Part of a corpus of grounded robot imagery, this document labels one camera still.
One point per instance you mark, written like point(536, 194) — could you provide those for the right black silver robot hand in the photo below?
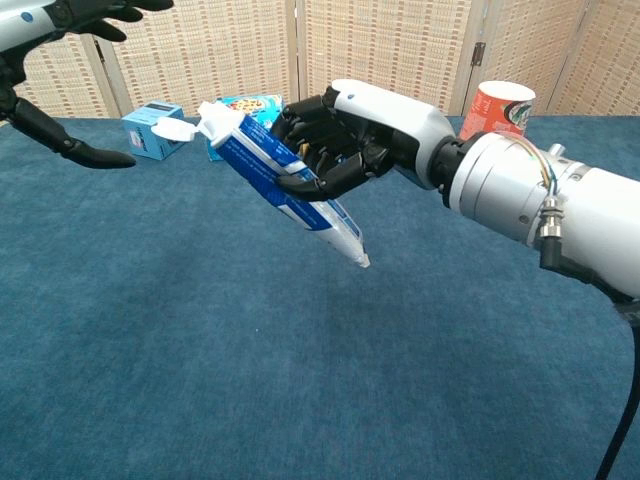
point(390, 115)

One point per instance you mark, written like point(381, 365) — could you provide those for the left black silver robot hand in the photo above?
point(27, 15)

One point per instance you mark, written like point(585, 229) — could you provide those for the white blue toothpaste tube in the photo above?
point(255, 150)

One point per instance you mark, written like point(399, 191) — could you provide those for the woven folding screen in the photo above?
point(390, 45)

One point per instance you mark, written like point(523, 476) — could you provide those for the red instant noodle cup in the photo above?
point(495, 107)

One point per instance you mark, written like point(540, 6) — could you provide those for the dark screen hinge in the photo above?
point(479, 52)

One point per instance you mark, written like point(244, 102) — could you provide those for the blue cookie box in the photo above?
point(260, 106)

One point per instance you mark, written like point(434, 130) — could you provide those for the small light blue box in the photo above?
point(142, 132)

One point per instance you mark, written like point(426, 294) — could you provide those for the blue table cloth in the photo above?
point(250, 350)

